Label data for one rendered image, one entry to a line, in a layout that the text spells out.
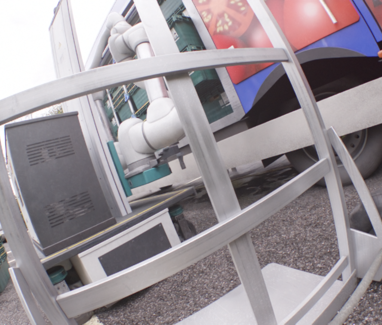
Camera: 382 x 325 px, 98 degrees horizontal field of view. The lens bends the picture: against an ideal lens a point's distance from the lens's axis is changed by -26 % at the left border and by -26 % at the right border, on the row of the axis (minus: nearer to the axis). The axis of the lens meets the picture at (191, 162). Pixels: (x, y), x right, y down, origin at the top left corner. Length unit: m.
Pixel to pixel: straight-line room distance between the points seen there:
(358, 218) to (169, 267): 0.43
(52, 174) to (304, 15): 1.38
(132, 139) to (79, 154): 0.27
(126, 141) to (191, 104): 0.79
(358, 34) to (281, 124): 0.66
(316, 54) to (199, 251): 1.10
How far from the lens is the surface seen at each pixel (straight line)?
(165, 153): 1.39
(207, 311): 0.75
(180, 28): 1.64
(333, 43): 1.23
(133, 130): 1.07
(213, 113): 1.76
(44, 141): 0.95
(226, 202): 0.32
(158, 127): 1.00
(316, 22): 1.26
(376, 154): 1.34
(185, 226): 1.19
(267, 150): 1.37
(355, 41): 1.22
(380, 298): 0.63
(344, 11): 1.25
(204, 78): 1.47
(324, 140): 0.49
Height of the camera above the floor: 0.46
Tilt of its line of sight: 1 degrees down
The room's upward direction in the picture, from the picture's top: 21 degrees counter-clockwise
